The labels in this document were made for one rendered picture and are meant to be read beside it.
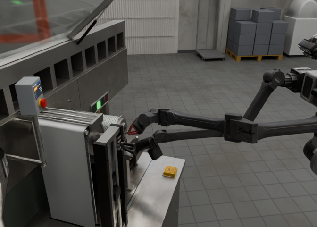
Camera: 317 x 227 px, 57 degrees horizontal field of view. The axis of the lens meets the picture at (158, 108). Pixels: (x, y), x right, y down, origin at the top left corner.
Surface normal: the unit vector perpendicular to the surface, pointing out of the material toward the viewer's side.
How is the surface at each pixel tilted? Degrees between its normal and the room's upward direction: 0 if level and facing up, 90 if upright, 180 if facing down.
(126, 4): 90
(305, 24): 90
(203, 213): 0
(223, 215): 0
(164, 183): 0
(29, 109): 90
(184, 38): 90
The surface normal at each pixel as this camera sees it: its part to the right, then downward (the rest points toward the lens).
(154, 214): 0.00, -0.90
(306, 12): 0.13, 0.43
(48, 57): 0.96, 0.13
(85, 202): -0.29, 0.41
